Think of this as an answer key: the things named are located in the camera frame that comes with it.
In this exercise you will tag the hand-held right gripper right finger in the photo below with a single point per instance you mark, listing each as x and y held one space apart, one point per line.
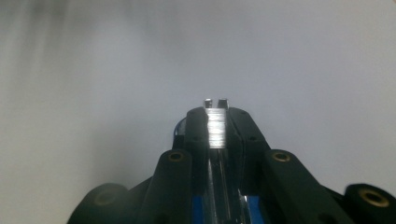
280 186

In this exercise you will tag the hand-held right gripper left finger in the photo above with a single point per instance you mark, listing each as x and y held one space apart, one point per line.
174 186

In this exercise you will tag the blue stapler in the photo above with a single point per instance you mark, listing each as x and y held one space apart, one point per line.
224 186

